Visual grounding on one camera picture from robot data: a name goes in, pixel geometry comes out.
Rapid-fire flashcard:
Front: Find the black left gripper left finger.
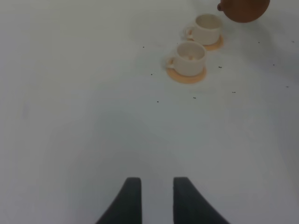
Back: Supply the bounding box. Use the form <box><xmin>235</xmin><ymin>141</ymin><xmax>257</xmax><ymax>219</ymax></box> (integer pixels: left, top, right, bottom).
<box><xmin>96</xmin><ymin>177</ymin><xmax>142</xmax><ymax>224</ymax></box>

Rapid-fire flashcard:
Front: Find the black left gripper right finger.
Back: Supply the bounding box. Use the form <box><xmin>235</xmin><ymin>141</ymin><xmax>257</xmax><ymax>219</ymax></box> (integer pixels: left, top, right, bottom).
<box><xmin>173</xmin><ymin>177</ymin><xmax>229</xmax><ymax>224</ymax></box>

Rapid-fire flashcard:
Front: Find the brown clay teapot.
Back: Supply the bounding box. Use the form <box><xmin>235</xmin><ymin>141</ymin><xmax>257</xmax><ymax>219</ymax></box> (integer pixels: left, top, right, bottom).
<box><xmin>217</xmin><ymin>0</ymin><xmax>270</xmax><ymax>23</ymax></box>

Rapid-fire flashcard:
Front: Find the near orange coaster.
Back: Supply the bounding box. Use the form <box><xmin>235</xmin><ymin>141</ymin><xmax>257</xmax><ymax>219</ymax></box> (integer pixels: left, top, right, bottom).
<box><xmin>166</xmin><ymin>67</ymin><xmax>206</xmax><ymax>84</ymax></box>

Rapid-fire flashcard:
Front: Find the orange coaster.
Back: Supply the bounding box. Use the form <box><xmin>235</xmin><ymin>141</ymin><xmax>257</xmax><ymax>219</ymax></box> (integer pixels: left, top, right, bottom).
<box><xmin>186</xmin><ymin>35</ymin><xmax>224</xmax><ymax>51</ymax></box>
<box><xmin>166</xmin><ymin>67</ymin><xmax>206</xmax><ymax>84</ymax></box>

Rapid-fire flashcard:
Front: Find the near white teacup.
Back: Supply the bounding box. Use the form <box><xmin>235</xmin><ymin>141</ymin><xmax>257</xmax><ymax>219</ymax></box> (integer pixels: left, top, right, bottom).
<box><xmin>165</xmin><ymin>41</ymin><xmax>207</xmax><ymax>77</ymax></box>

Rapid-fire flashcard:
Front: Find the white teacup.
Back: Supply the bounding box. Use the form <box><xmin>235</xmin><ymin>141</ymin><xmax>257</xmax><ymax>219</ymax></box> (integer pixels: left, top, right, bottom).
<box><xmin>165</xmin><ymin>41</ymin><xmax>207</xmax><ymax>77</ymax></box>
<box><xmin>183</xmin><ymin>14</ymin><xmax>222</xmax><ymax>46</ymax></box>

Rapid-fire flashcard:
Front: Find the far orange coaster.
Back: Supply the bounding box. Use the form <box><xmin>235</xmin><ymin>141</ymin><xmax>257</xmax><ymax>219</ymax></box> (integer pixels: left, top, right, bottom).
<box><xmin>186</xmin><ymin>35</ymin><xmax>224</xmax><ymax>51</ymax></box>

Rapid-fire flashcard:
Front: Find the far white teacup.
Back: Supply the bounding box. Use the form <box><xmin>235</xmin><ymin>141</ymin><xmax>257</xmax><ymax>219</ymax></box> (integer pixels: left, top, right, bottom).
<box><xmin>183</xmin><ymin>14</ymin><xmax>222</xmax><ymax>46</ymax></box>

